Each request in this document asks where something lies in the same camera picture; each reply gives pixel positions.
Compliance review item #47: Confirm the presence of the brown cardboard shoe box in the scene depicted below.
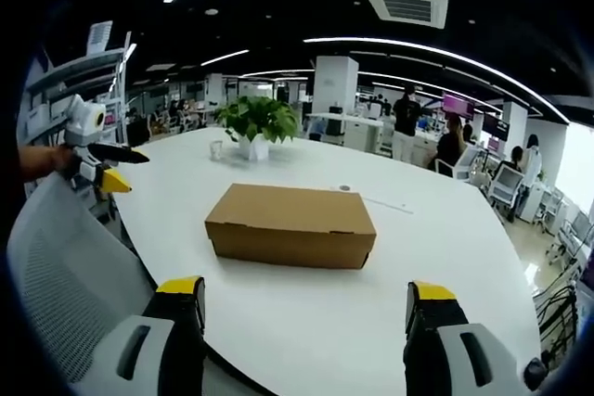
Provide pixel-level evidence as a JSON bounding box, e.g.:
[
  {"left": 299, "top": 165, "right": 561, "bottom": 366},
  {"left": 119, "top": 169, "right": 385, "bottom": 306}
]
[{"left": 204, "top": 183, "right": 378, "bottom": 271}]

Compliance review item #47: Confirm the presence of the person's left hand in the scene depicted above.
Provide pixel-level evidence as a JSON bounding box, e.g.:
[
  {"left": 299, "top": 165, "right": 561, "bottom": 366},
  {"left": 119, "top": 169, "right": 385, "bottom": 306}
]
[{"left": 49, "top": 144, "right": 76, "bottom": 180}]

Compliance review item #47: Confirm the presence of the white square pillar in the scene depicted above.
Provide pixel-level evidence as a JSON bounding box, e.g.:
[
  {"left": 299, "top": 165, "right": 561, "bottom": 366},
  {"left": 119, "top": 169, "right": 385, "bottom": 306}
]
[{"left": 311, "top": 55, "right": 360, "bottom": 115}]

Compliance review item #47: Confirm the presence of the white mesh office chair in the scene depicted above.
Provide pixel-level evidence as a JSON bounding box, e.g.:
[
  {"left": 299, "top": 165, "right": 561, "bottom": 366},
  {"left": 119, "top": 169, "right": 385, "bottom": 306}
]
[{"left": 6, "top": 172, "right": 161, "bottom": 388}]

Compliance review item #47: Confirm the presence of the green potted plant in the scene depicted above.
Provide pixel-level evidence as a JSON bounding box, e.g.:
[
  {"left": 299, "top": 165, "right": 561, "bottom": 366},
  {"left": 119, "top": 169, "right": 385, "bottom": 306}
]
[{"left": 213, "top": 95, "right": 301, "bottom": 161}]

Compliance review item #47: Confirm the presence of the grey metal storage shelf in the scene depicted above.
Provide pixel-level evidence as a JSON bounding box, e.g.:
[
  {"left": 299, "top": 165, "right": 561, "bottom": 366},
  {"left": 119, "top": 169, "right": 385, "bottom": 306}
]
[{"left": 25, "top": 30, "right": 134, "bottom": 147}]

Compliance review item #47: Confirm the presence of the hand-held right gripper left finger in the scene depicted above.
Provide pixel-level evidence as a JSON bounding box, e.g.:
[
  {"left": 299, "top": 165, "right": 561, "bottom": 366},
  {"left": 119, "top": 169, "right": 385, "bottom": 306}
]
[{"left": 79, "top": 275, "right": 207, "bottom": 396}]

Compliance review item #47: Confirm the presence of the white office desk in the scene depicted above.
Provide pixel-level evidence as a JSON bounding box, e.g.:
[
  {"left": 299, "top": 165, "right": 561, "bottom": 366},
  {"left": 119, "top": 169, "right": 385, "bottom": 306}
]
[{"left": 303, "top": 111, "right": 386, "bottom": 152}]

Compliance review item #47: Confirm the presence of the purple wall screen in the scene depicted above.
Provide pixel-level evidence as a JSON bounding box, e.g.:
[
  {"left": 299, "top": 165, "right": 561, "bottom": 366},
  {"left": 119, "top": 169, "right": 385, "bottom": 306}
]
[{"left": 441, "top": 92, "right": 476, "bottom": 121}]

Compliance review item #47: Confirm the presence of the white ceiling air vent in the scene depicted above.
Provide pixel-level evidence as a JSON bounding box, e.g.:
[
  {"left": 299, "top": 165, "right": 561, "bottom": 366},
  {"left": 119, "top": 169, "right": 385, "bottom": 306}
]
[{"left": 362, "top": 0, "right": 449, "bottom": 30}]

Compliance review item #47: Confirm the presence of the bundle of black cables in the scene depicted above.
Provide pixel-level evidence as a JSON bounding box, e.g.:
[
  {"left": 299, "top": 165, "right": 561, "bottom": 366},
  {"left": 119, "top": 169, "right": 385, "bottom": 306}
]
[{"left": 532, "top": 282, "right": 581, "bottom": 364}]

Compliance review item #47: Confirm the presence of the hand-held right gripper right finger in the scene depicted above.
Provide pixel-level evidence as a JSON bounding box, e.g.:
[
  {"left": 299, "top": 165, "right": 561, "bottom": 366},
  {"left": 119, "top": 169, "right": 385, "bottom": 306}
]
[{"left": 402, "top": 280, "right": 530, "bottom": 396}]

